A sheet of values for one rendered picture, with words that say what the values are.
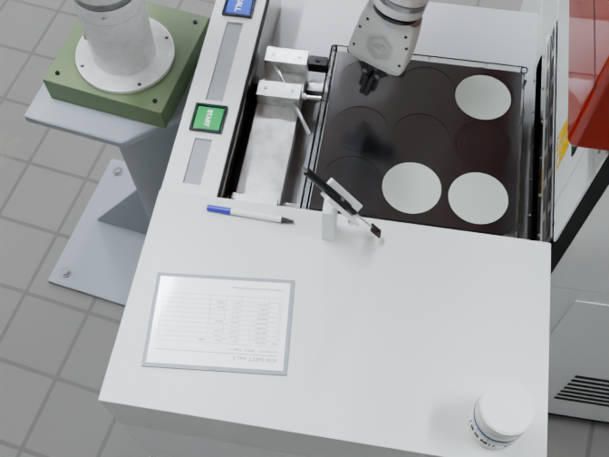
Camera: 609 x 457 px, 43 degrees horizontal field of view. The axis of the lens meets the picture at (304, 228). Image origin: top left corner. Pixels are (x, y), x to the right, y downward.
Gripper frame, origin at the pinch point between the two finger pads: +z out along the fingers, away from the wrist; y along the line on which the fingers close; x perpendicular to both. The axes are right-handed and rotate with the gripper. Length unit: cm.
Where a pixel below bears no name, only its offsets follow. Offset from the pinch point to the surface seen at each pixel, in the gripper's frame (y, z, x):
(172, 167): -21.4, 12.4, -26.9
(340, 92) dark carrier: -4.8, 8.0, 3.3
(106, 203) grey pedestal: -66, 104, 22
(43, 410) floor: -45, 119, -36
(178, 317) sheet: -6, 16, -49
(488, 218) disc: 28.5, 7.0, -9.5
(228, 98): -20.2, 7.9, -11.2
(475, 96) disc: 17.3, 2.3, 12.5
